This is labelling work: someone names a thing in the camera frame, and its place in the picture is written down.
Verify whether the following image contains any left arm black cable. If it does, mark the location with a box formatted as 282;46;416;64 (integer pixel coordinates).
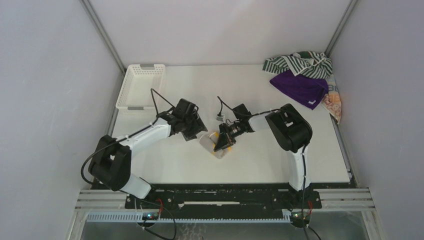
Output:
80;88;176;186

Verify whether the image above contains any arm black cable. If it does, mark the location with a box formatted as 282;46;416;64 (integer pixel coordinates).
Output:
80;88;176;186
216;96;309;220

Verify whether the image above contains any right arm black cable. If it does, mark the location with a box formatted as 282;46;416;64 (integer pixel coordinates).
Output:
216;96;309;220

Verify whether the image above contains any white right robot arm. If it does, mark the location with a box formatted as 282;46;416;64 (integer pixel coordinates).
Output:
212;103;313;208

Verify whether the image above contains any controller board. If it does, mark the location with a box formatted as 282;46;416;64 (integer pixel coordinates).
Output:
289;213;311;228
142;213;160;221

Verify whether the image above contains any cream bear print towel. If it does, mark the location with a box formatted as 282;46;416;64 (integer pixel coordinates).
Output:
321;74;342;124

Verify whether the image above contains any purple towel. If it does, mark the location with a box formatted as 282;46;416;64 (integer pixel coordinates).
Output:
269;70;329;110

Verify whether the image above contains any right controller board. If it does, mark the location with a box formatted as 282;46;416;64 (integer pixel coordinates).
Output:
289;213;311;228

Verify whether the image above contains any left controller board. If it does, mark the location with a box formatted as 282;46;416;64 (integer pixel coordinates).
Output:
142;213;160;221

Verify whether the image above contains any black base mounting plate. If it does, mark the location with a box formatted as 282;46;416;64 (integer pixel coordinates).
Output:
124;183;323;219

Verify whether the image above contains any green white striped towel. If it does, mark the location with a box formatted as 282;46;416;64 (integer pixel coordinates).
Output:
262;51;333;79

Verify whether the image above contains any yellow grey patterned towel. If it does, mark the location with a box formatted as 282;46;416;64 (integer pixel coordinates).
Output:
199;131;232;160

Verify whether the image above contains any aluminium corner post left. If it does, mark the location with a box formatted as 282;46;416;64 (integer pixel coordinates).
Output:
79;0;127;76

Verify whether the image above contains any white plastic basket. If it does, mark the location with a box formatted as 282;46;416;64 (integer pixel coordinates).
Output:
115;64;166;114

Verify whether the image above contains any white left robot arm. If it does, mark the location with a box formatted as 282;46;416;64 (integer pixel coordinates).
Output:
85;98;207;209

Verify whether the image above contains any white slotted cable duct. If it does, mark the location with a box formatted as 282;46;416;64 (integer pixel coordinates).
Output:
86;211;292;223

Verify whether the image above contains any aluminium corner post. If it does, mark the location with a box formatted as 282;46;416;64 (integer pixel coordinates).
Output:
324;0;360;57
79;0;127;76

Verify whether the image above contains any aluminium corner post right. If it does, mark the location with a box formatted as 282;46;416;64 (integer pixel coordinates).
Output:
324;0;360;57

